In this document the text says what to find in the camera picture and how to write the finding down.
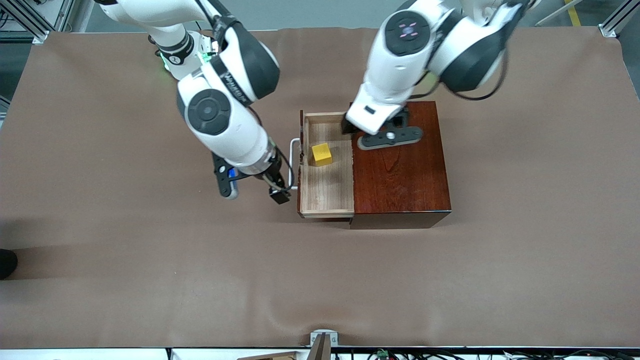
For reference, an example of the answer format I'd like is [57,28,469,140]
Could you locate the white drawer handle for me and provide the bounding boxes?
[289,138,302,192]

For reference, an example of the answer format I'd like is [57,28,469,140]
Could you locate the yellow cube block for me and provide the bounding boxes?
[311,142,333,167]

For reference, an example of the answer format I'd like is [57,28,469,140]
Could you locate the wooden drawer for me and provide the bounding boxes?
[297,110,356,220]

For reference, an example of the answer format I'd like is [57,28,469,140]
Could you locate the dark brown wooden cabinet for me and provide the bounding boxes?
[348,100,452,230]

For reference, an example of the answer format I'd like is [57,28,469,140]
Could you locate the grey metal table clamp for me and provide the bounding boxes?
[310,330,339,347]

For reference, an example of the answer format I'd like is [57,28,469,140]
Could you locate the brown table mat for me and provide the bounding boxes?
[0,26,640,349]

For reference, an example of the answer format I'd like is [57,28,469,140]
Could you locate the light wooden plank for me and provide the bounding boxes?
[237,351,301,360]

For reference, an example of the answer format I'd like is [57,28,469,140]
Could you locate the black rounded object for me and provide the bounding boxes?
[0,248,19,281]

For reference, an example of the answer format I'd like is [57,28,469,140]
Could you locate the grey mount post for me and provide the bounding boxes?
[307,333,332,360]

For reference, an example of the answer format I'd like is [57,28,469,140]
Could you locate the aluminium frame profile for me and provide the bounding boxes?
[0,0,51,43]
[597,0,640,38]

